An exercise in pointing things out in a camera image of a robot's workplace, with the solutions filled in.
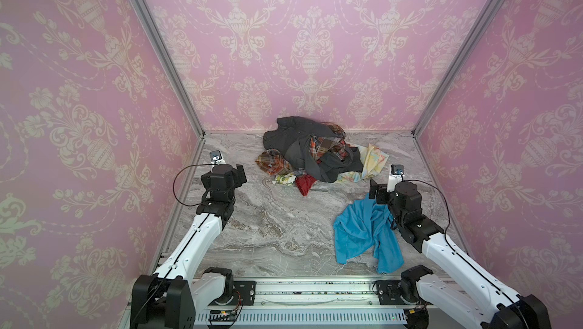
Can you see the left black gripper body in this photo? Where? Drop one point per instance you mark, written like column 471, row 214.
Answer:
column 237, row 178

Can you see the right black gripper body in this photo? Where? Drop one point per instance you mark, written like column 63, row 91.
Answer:
column 376, row 190

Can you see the teal blue cloth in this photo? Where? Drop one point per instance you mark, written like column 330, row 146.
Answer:
column 365, row 225

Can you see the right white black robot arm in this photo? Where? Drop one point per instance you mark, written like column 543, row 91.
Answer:
column 480, row 300

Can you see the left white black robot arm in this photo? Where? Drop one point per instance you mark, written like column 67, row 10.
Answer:
column 171, row 297

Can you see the pale yellow patterned cloth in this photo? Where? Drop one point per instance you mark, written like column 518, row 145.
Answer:
column 373, row 159

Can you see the red plaid cloth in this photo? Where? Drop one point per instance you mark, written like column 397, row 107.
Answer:
column 321, row 144

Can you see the white green floral cloth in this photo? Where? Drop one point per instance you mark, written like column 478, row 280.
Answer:
column 285, row 179

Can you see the dark red cloth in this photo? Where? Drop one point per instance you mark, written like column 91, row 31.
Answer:
column 304, row 184

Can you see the dark grey garment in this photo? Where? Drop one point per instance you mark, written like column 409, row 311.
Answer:
column 305, row 144

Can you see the small black circuit board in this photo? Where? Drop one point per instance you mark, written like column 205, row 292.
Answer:
column 219, row 316

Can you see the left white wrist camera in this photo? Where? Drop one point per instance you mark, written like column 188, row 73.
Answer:
column 216, row 157

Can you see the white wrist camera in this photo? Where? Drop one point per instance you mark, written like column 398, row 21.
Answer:
column 396, row 176
column 216, row 157

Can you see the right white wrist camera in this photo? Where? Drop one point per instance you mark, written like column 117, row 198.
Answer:
column 396, row 176

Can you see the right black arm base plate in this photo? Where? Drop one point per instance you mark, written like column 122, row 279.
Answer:
column 389, row 292

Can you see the aluminium front rail frame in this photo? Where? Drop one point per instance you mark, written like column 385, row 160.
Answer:
column 305, row 292

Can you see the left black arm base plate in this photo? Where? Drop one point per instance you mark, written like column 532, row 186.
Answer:
column 243, row 293

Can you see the left aluminium corner post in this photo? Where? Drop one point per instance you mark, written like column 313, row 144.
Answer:
column 147, row 20

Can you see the aluminium corner post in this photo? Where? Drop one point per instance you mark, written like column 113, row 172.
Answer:
column 147, row 20
column 485, row 17

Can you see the right aluminium corner post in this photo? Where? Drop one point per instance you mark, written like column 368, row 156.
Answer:
column 485, row 17

